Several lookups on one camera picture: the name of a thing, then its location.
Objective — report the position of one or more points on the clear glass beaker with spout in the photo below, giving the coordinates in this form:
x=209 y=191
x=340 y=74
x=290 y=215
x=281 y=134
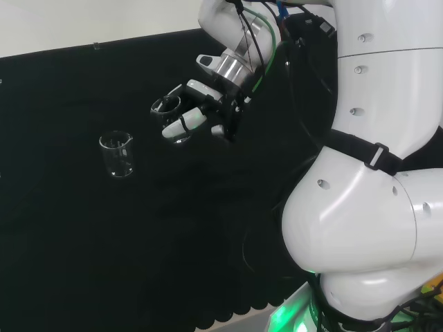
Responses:
x=117 y=162

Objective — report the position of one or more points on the clear glass graduated beaker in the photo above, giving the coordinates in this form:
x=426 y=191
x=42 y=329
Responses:
x=157 y=119

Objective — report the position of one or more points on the black bench cloth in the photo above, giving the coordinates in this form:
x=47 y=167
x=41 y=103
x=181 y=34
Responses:
x=104 y=242

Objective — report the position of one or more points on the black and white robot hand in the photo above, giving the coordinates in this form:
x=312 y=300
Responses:
x=228 y=103

